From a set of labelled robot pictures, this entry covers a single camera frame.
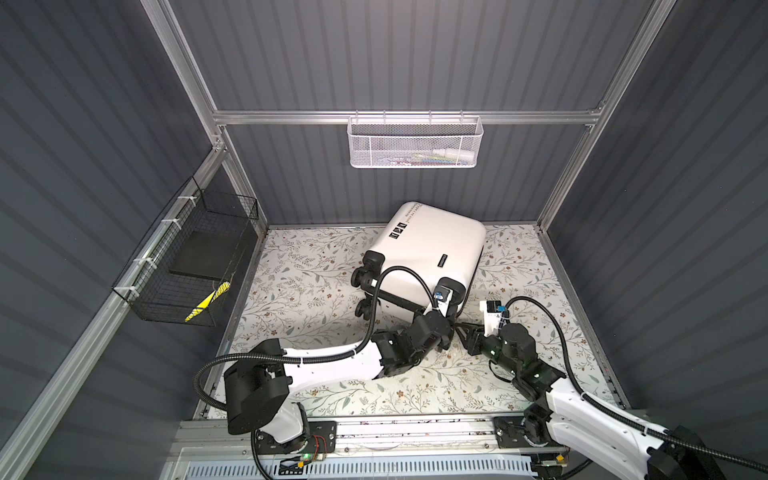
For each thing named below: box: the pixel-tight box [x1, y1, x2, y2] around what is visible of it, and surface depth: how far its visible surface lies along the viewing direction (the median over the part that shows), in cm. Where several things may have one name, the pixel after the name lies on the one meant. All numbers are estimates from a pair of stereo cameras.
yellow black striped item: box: [184, 281, 231, 323], surface depth 71 cm
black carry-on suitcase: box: [351, 201, 487, 319], surface depth 86 cm
